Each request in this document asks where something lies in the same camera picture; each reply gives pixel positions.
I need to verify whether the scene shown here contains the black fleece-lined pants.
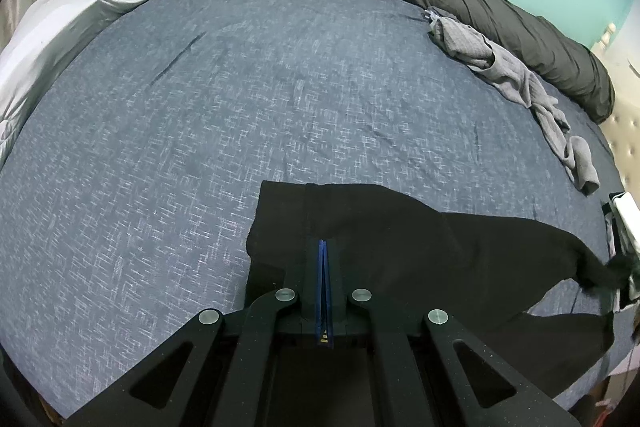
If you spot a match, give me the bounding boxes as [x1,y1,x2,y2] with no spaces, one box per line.
[245,181,627,426]

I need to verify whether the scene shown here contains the white folded clothes stack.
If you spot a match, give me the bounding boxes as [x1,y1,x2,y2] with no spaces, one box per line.
[603,192,639,313]

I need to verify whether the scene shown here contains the blue patterned bed sheet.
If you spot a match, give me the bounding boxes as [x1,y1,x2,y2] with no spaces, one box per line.
[1,0,620,416]

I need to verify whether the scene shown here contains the grey knit garment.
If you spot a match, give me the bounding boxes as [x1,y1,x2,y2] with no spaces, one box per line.
[425,8,600,195]

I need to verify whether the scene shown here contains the cream tufted headboard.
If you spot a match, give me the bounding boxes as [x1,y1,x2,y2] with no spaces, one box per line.
[591,23,640,200]

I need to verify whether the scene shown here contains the light grey blanket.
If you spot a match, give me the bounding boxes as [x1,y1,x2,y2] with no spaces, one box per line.
[1,0,148,160]

